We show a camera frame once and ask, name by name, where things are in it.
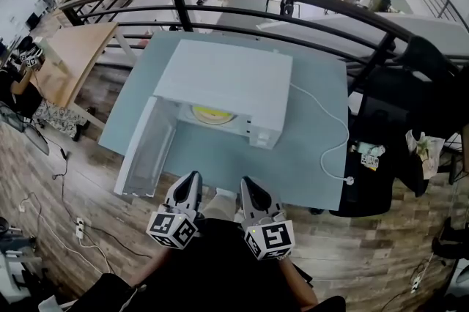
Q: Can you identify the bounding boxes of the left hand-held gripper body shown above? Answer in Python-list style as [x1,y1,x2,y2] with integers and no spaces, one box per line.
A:
[146,189,204,251]

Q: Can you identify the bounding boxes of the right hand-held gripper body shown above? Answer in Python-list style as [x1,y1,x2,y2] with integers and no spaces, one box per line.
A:
[241,198,296,262]

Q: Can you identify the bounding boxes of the white microwave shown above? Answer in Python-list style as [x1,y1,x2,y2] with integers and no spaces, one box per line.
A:
[113,38,294,198]

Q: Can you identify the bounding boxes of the person's right forearm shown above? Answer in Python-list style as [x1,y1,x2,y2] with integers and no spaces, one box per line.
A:
[278,256,320,308]

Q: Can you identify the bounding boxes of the person's left forearm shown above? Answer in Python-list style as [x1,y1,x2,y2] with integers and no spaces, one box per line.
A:
[128,247,173,289]

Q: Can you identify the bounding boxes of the person's beige trousers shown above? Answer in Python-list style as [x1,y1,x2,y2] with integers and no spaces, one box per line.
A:
[202,187,239,223]

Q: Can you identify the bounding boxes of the person's black shirt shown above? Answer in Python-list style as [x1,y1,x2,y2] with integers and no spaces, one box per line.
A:
[69,217,347,312]

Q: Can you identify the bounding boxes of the yellow round plate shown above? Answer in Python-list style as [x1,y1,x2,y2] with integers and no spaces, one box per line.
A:
[191,104,235,123]

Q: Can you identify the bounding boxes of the patterned fabric stool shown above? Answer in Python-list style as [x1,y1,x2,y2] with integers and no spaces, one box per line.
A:
[32,97,91,142]

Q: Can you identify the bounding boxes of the black office chair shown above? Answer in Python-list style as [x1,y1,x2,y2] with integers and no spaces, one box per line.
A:
[339,34,469,218]

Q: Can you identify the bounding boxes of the wooden side table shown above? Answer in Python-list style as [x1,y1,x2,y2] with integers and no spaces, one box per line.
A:
[31,22,119,129]

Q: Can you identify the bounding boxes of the white plastic bag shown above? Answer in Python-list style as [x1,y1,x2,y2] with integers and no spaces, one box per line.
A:
[405,129,446,180]

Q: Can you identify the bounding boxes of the white microwave power cable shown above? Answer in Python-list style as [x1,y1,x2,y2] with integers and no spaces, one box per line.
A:
[289,83,355,186]

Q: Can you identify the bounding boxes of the black floor cable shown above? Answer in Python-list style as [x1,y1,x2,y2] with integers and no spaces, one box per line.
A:
[21,119,153,260]

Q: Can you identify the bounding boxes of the white floor cable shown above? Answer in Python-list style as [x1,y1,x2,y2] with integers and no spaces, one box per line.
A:
[18,191,114,275]

